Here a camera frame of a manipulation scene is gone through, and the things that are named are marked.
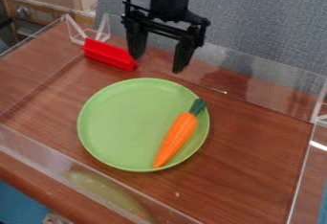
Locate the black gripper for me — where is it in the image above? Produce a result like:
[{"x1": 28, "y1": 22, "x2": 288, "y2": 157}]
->
[{"x1": 121, "y1": 0, "x2": 211, "y2": 74}]

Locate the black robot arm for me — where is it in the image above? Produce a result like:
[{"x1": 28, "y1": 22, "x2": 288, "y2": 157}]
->
[{"x1": 121, "y1": 0, "x2": 211, "y2": 74}]

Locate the green round plate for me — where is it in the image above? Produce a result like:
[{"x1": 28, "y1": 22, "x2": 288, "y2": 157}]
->
[{"x1": 76, "y1": 78, "x2": 209, "y2": 172}]

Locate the orange toy carrot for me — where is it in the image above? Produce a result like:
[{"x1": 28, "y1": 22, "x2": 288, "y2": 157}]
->
[{"x1": 153, "y1": 99, "x2": 205, "y2": 168}]

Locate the red plastic block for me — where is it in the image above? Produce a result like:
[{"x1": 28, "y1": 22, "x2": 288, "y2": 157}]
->
[{"x1": 81, "y1": 38, "x2": 137, "y2": 71}]

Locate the clear acrylic triangular bracket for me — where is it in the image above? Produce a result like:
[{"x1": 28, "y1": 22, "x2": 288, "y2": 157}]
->
[{"x1": 62, "y1": 13, "x2": 111, "y2": 46}]

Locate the clear acrylic enclosure wall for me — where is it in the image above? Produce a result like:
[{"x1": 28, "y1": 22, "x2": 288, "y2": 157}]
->
[{"x1": 0, "y1": 20, "x2": 327, "y2": 224}]

